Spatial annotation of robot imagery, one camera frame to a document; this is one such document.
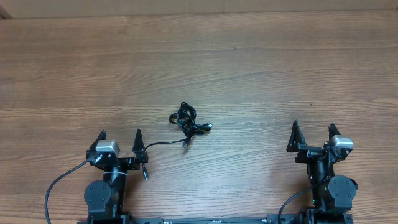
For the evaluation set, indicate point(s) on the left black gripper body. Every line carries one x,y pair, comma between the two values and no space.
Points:
129,164

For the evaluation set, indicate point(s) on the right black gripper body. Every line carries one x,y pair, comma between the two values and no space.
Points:
309,152

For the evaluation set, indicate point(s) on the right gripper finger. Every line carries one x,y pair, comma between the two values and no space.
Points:
333,131
297,139

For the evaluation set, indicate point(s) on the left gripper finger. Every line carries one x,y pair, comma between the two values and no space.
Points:
102,136
138,146

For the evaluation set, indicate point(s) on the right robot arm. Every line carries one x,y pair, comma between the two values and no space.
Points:
332,195

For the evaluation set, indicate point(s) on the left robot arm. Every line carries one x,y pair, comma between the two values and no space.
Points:
105,197

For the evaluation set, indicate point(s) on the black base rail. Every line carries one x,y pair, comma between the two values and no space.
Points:
270,219

